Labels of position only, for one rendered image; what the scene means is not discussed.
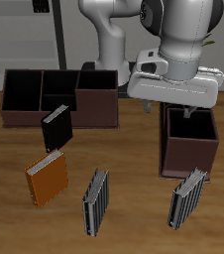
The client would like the orange book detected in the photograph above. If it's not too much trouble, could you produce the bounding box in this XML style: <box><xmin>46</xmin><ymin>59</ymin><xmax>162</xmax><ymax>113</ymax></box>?
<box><xmin>23</xmin><ymin>148</ymin><xmax>69</xmax><ymax>209</ymax></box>

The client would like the small black box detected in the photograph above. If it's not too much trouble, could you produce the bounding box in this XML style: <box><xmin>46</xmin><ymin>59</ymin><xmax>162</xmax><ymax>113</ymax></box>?
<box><xmin>32</xmin><ymin>0</ymin><xmax>51</xmax><ymax>14</ymax></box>

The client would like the black book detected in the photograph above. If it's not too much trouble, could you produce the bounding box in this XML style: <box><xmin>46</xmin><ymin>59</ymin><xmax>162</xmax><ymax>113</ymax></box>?
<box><xmin>41</xmin><ymin>103</ymin><xmax>74</xmax><ymax>154</ymax></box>

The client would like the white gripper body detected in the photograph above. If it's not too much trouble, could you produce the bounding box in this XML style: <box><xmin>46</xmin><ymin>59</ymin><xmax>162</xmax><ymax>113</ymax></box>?
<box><xmin>126</xmin><ymin>65</ymin><xmax>224</xmax><ymax>110</ymax></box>

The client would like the wide dark brown desk caddy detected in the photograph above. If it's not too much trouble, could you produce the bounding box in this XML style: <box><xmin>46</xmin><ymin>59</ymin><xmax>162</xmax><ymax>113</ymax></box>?
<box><xmin>0</xmin><ymin>67</ymin><xmax>120</xmax><ymax>130</ymax></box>

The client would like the grey striped book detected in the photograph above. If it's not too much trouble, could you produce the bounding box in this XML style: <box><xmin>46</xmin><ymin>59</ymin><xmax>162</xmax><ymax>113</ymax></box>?
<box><xmin>167</xmin><ymin>166</ymin><xmax>208</xmax><ymax>231</ymax></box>
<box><xmin>81</xmin><ymin>167</ymin><xmax>110</xmax><ymax>238</ymax></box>

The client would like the narrow dark brown desk caddy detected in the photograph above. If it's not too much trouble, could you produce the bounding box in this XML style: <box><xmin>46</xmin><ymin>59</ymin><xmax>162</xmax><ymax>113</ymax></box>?
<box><xmin>159</xmin><ymin>101</ymin><xmax>220</xmax><ymax>184</ymax></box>

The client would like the green pot plant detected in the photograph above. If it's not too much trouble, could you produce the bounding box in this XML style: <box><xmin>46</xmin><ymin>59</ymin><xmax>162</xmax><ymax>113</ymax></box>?
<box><xmin>201</xmin><ymin>32</ymin><xmax>217</xmax><ymax>49</ymax></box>

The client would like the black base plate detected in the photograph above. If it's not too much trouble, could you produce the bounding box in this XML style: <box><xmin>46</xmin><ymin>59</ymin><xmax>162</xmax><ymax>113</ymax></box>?
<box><xmin>82</xmin><ymin>61</ymin><xmax>139</xmax><ymax>99</ymax></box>

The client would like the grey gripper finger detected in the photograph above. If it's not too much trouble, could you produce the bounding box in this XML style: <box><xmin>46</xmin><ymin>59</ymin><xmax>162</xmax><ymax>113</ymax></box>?
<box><xmin>182</xmin><ymin>105</ymin><xmax>198</xmax><ymax>120</ymax></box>
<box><xmin>142</xmin><ymin>98</ymin><xmax>153</xmax><ymax>114</ymax></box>

